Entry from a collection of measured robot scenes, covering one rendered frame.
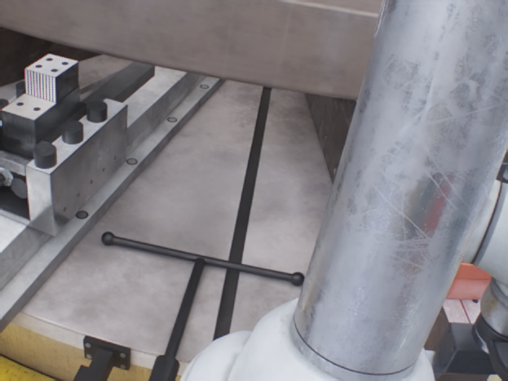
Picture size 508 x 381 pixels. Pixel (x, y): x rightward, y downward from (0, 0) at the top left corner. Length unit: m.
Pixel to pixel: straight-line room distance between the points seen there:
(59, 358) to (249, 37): 1.09
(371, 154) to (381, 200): 0.03
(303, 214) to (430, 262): 1.80
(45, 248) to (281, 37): 0.92
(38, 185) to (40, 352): 0.54
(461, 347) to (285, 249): 1.29
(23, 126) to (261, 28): 0.71
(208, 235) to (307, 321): 1.60
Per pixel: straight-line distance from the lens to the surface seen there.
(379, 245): 0.37
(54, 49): 2.99
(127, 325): 1.72
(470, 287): 1.42
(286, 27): 1.67
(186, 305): 1.74
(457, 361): 0.81
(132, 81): 2.27
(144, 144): 2.34
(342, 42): 1.69
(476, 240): 0.68
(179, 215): 2.08
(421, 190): 0.36
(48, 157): 1.63
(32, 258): 1.86
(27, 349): 1.96
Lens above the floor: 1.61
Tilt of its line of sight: 34 degrees down
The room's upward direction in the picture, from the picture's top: 10 degrees clockwise
